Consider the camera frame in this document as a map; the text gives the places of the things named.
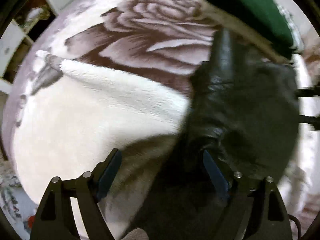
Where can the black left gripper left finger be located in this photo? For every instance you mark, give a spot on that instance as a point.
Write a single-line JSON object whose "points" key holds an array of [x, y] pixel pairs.
{"points": [[54, 218]]}

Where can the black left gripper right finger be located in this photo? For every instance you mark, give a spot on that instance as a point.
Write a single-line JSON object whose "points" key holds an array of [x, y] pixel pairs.
{"points": [[252, 209]]}

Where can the black leather jacket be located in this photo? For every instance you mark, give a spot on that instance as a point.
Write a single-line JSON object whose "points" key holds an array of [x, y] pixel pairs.
{"points": [[245, 113]]}

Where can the purple white floral blanket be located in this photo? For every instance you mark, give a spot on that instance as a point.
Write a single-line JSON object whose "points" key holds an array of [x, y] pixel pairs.
{"points": [[117, 74]]}

